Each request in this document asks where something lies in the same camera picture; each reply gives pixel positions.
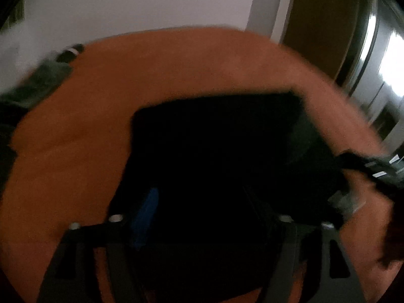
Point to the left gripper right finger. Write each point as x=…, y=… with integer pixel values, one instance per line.
x=313, y=266

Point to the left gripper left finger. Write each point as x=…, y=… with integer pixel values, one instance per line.
x=71, y=275

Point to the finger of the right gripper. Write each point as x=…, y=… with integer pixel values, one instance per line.
x=385, y=171

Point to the black shirt with white graphic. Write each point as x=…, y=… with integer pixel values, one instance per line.
x=203, y=189

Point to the orange fleece bed blanket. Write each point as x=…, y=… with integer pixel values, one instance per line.
x=72, y=148

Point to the brown wooden door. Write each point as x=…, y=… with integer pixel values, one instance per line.
x=321, y=31

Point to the dark jeans pile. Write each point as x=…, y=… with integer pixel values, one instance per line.
x=11, y=115

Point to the grey-green fleece garment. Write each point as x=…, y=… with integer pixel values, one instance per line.
x=43, y=81

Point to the dark striped sock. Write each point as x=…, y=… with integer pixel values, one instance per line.
x=69, y=54

